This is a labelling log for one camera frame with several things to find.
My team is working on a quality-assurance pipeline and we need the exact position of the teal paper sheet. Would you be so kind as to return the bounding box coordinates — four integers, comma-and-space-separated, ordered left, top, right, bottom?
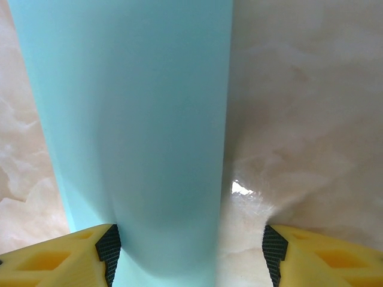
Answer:
6, 0, 233, 287

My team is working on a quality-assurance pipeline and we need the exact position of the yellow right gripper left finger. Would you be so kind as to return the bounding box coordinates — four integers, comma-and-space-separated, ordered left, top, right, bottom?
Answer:
0, 223, 122, 287

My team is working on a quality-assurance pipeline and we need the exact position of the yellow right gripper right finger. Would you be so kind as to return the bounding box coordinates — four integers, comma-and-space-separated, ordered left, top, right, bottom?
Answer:
262, 224, 383, 287

